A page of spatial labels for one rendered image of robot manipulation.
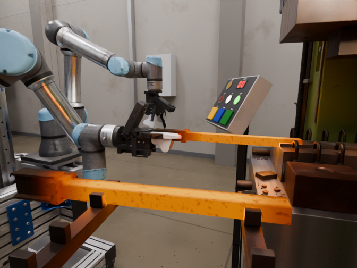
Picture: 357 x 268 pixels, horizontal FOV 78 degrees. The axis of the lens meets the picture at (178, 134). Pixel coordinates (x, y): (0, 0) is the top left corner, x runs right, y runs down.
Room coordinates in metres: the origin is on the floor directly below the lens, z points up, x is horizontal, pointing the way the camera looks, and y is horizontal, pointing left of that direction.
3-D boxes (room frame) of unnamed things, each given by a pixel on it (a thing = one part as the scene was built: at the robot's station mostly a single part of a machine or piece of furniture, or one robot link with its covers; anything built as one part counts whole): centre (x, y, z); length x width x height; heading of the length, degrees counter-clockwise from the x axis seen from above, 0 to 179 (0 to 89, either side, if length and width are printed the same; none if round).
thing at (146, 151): (0.68, 0.14, 0.98); 0.12 x 0.08 x 0.09; 75
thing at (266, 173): (0.53, -0.22, 0.92); 0.04 x 0.03 x 0.01; 107
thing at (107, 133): (0.70, 0.21, 0.99); 0.08 x 0.05 x 0.08; 165
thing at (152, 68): (1.09, 0.12, 1.23); 0.09 x 0.08 x 0.11; 74
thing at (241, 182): (0.59, -0.19, 0.87); 0.04 x 0.03 x 0.03; 75
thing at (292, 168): (0.41, -0.29, 0.95); 0.12 x 0.09 x 0.07; 75
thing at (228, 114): (1.04, -0.23, 1.01); 0.07 x 0.05 x 0.07; 10
